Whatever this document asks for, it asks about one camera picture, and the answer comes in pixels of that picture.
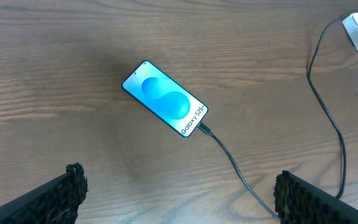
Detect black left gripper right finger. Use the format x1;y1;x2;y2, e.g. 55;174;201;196
273;170;358;224

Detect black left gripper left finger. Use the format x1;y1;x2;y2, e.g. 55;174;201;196
0;162;88;224

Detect black USB charging cable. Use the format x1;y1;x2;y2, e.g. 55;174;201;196
196;1;358;222

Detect blue Galaxy smartphone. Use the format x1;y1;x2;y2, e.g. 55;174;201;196
122;60;209;138

